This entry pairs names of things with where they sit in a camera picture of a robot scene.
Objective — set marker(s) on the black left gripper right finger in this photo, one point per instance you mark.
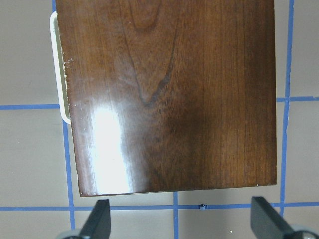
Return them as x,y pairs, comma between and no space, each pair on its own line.
266,222

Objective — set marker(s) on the dark brown wooden drawer cabinet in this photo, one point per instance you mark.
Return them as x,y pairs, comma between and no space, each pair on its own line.
170,95

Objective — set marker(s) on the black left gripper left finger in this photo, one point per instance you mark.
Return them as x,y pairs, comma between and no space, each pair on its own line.
98,224

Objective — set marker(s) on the wooden drawer with white handle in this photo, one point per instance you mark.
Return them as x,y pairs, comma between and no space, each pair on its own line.
59,68

